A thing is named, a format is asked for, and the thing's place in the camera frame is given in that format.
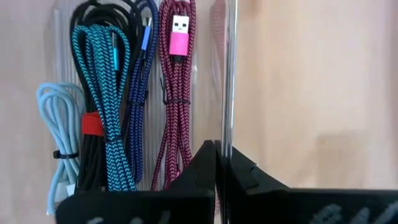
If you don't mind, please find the light blue USB cable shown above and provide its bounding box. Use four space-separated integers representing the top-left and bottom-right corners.
35 82 86 216

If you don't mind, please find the dark blue braided USB cable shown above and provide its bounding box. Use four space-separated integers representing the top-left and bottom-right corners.
121 0 160 184

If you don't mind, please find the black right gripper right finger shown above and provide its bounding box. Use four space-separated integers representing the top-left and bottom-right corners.
216 139 398 224

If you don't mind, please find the magenta braided USB cable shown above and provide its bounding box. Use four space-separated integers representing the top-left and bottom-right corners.
150 0 197 191

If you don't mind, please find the black cable with red strap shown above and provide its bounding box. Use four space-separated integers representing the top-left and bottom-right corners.
68 0 144 192

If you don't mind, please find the clear plastic container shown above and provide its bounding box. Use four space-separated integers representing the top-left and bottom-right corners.
51 0 239 192

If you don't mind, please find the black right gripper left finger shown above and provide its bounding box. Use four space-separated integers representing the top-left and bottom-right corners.
55 139 218 224

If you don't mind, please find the teal braided USB cable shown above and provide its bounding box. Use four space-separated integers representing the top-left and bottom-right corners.
70 24 137 192

